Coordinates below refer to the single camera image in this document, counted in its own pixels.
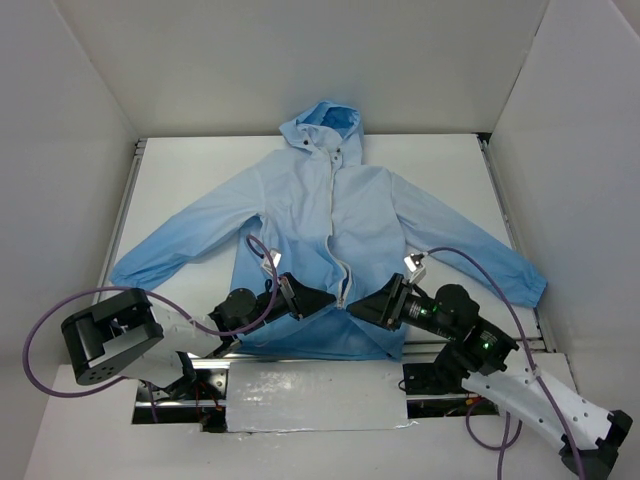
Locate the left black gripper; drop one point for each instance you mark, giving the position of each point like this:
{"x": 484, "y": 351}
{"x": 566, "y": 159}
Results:
{"x": 290, "y": 298}

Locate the light blue hooded jacket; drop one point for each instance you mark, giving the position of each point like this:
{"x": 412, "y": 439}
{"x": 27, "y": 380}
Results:
{"x": 342, "y": 226}

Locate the right aluminium table rail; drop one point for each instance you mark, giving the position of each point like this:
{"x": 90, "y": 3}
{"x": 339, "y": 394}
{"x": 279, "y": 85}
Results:
{"x": 483, "y": 138}

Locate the aluminium table rail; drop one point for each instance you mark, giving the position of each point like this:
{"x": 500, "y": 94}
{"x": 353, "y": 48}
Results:
{"x": 122, "y": 212}
{"x": 483, "y": 138}
{"x": 407, "y": 350}

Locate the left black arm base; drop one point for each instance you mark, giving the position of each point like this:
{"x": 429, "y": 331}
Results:
{"x": 198, "y": 399}

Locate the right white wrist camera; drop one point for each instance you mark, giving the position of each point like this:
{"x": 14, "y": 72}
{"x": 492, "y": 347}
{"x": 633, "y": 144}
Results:
{"x": 416, "y": 269}

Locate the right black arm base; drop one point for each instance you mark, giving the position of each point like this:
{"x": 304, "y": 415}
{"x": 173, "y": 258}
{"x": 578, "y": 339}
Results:
{"x": 429, "y": 396}

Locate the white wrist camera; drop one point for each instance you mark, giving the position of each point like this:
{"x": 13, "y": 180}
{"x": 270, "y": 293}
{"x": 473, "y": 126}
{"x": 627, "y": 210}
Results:
{"x": 416, "y": 269}
{"x": 270, "y": 262}

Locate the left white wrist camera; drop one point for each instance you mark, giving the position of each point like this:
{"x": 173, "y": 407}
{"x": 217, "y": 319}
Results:
{"x": 270, "y": 262}

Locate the front aluminium table rail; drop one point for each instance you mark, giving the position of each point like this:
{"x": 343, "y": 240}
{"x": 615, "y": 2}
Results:
{"x": 407, "y": 350}

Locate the silver foil-covered panel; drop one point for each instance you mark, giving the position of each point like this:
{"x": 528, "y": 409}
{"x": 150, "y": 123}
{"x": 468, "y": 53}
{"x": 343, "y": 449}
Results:
{"x": 302, "y": 396}

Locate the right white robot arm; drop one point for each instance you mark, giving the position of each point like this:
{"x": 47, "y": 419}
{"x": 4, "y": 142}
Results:
{"x": 480, "y": 358}

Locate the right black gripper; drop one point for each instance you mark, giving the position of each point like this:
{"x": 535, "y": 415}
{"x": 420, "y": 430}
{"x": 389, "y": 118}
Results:
{"x": 393, "y": 301}

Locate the left aluminium table rail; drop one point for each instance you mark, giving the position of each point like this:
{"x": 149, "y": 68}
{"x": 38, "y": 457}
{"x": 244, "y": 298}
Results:
{"x": 122, "y": 212}

